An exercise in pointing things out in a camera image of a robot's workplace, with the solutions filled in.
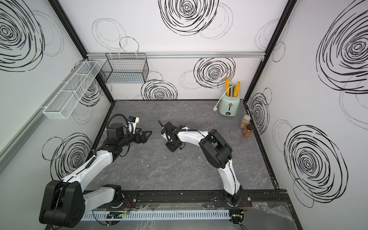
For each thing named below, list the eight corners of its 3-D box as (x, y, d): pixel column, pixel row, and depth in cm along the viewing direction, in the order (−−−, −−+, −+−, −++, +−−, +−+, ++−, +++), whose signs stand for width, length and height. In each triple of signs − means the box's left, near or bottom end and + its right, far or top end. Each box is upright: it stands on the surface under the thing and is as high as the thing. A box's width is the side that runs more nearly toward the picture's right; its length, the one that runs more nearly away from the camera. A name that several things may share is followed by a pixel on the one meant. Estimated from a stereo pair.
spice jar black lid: (243, 137, 100) (247, 130, 93) (241, 129, 104) (244, 122, 97) (250, 137, 100) (255, 130, 93) (248, 129, 104) (252, 122, 97)
